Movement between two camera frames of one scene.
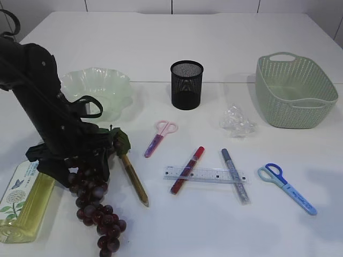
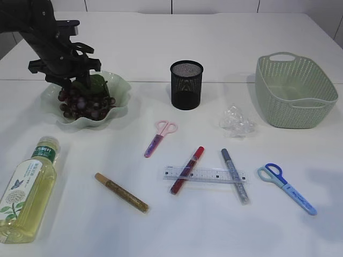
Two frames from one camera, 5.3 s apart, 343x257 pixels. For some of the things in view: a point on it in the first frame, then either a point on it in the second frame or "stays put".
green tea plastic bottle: [24, 203] stays put
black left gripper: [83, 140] to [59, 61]
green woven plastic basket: [295, 92] stays put
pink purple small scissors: [163, 127] stays put
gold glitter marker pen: [135, 180] to [122, 193]
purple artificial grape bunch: [91, 190] to [87, 100]
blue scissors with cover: [273, 173] stays put
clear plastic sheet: [236, 122] stays put
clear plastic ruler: [206, 175] stays put
